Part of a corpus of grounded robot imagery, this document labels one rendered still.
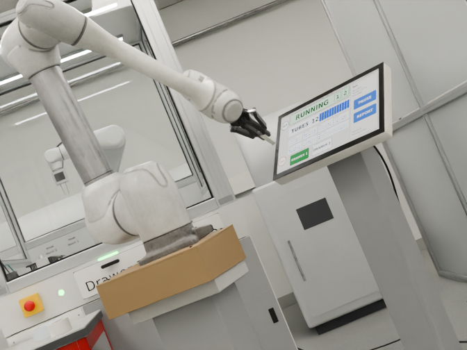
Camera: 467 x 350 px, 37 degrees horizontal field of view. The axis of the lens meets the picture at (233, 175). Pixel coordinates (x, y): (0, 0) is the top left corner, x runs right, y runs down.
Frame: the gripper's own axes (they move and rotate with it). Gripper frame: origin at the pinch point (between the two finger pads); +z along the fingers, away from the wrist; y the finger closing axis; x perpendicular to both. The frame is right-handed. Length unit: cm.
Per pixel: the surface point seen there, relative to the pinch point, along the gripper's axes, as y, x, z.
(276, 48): 105, -305, 173
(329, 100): -19.4, -15.5, 16.1
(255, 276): 42, 24, 34
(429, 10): -56, -76, 58
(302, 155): -2.6, 0.8, 16.4
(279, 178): 10.5, 3.2, 17.3
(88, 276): 82, 24, -17
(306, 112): -8.3, -18.3, 16.4
